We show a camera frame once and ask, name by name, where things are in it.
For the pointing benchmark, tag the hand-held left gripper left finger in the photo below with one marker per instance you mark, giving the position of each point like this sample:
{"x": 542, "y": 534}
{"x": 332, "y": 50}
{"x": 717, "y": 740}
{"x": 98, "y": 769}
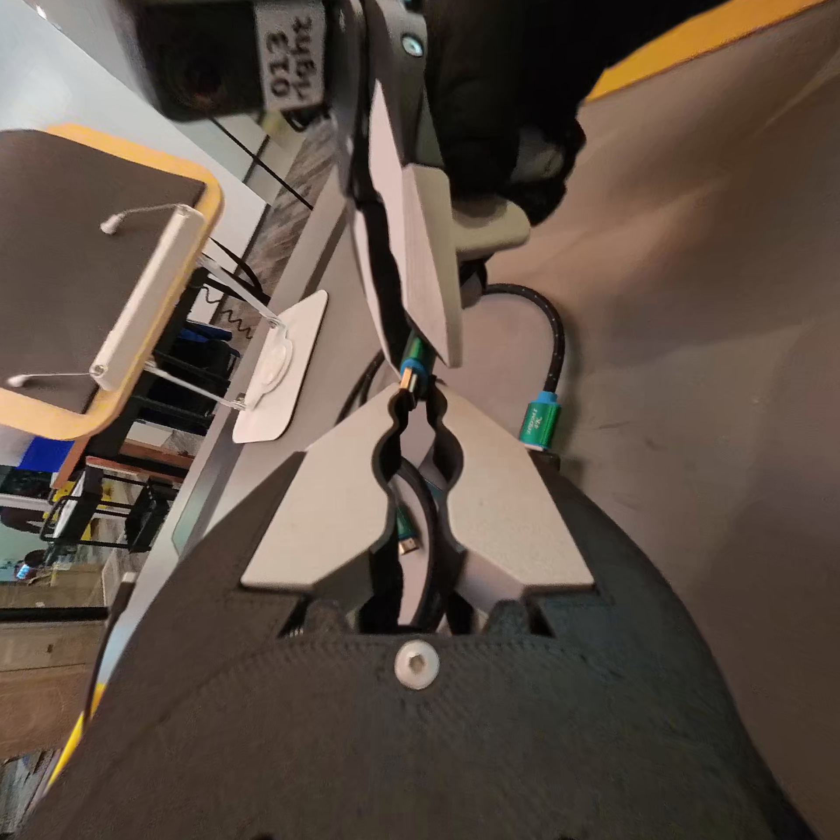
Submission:
{"x": 315, "y": 518}

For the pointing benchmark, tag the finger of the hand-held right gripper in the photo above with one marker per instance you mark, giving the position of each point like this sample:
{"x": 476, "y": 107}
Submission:
{"x": 374, "y": 275}
{"x": 426, "y": 262}

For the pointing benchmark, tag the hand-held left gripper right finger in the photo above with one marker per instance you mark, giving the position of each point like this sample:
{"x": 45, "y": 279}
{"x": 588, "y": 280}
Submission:
{"x": 518, "y": 525}

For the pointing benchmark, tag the black metal rack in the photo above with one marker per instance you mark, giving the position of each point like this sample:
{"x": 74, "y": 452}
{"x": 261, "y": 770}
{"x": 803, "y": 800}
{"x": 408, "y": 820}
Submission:
{"x": 141, "y": 518}

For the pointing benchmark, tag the dark wood-edged table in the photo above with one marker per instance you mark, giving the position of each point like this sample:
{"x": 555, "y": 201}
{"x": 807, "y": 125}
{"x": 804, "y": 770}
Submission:
{"x": 65, "y": 249}

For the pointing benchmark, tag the blue storage box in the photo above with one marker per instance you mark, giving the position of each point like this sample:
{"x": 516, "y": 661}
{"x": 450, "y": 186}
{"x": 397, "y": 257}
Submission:
{"x": 46, "y": 453}

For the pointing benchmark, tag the brown wooden cabinet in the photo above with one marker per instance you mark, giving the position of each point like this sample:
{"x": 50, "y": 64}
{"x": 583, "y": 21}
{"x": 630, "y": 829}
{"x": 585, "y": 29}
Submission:
{"x": 46, "y": 669}

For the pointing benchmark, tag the yellow plastic bin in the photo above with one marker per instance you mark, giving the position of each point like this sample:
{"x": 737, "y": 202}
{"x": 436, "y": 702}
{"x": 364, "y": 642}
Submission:
{"x": 754, "y": 19}

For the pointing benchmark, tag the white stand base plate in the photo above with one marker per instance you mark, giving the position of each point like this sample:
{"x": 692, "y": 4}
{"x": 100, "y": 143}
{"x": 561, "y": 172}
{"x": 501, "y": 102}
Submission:
{"x": 298, "y": 354}

